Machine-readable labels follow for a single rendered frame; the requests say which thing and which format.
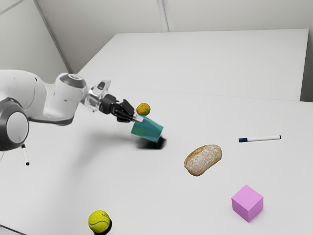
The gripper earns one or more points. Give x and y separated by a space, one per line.
111 105

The teal faceted mug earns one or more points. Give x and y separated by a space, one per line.
146 129

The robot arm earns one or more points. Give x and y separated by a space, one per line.
31 95

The orange fruit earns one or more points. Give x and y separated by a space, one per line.
143 109

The bread loaf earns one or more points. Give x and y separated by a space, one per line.
203 159

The white marker black cap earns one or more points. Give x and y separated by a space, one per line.
25 155

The yellow tennis ball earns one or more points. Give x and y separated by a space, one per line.
98 221

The white marker blue cap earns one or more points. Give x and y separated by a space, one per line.
259 138

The pink cube block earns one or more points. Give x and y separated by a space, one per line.
247 203

